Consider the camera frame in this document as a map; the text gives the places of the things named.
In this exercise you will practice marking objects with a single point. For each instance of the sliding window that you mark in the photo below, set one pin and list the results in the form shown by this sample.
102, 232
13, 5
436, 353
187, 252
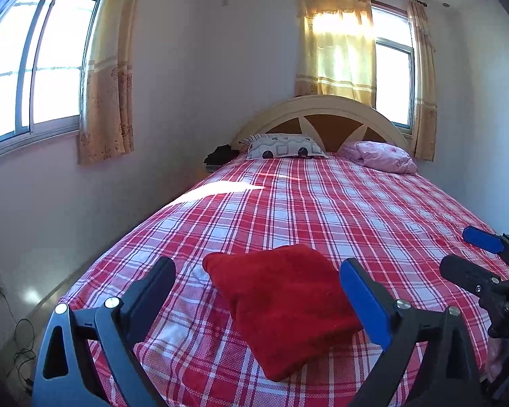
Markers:
392, 76
46, 59

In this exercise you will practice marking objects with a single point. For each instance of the yellow floral curtain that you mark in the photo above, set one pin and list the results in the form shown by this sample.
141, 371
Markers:
424, 80
110, 72
335, 42

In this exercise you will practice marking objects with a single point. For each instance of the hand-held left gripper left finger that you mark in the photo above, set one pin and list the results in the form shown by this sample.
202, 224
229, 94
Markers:
152, 288

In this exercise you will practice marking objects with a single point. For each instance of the person's right hand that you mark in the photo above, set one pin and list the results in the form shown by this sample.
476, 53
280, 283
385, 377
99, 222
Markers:
498, 360

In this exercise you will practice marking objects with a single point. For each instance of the white patterned pillow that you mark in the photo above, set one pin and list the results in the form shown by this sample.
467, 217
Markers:
280, 147

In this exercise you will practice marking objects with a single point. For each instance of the bed with red plaid sheet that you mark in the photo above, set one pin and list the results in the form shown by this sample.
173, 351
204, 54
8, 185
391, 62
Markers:
322, 203

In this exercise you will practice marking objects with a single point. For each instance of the dark clothes pile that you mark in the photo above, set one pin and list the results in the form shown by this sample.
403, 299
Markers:
220, 154

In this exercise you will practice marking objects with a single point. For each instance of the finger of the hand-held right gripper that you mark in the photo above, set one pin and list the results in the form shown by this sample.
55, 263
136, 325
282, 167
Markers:
466, 273
483, 239

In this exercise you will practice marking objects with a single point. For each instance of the red beaded sweater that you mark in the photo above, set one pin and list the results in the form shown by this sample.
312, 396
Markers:
280, 305

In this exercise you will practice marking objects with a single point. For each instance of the cream wooden headboard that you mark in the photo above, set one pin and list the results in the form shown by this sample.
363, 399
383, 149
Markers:
271, 114

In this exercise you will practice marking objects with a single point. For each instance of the pink pillow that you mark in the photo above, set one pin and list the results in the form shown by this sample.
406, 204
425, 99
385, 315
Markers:
381, 157

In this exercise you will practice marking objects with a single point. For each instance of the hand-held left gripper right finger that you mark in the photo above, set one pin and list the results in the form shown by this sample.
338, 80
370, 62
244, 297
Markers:
364, 301

